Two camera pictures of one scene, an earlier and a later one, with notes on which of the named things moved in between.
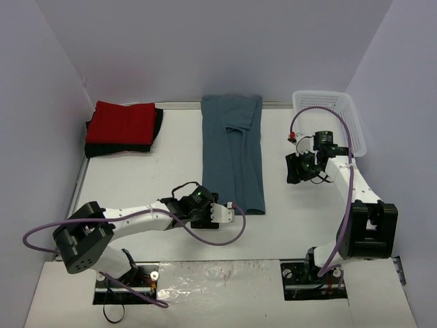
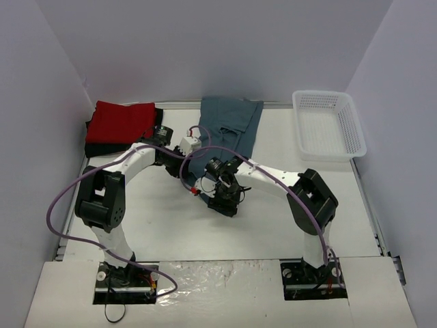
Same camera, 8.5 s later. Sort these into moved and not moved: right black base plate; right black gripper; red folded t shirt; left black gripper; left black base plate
Moved: right black gripper; left black gripper
Not moved: red folded t shirt; right black base plate; left black base plate
